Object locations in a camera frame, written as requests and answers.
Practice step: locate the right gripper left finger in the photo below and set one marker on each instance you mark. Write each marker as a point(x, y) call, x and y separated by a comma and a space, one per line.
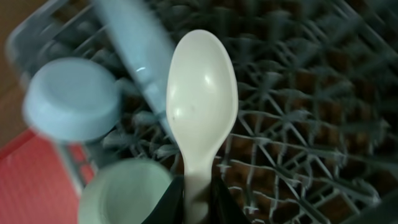
point(169, 209)

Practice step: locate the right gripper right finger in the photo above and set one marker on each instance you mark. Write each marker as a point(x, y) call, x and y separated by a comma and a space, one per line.
point(223, 207)

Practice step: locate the mint green bowl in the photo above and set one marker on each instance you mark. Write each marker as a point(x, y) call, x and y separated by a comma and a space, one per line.
point(124, 192)

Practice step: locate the white plastic spoon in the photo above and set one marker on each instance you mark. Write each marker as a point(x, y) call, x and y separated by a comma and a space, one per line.
point(201, 107)

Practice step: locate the light blue bowl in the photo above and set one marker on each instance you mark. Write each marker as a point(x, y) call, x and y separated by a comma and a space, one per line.
point(72, 99)

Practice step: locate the light blue plate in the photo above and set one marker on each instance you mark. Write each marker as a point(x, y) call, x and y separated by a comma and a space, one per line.
point(144, 47)

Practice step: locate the grey dishwasher rack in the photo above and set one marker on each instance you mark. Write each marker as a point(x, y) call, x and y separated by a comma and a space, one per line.
point(315, 140)

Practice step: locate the red serving tray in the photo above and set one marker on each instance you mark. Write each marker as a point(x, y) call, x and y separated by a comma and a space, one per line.
point(35, 186)

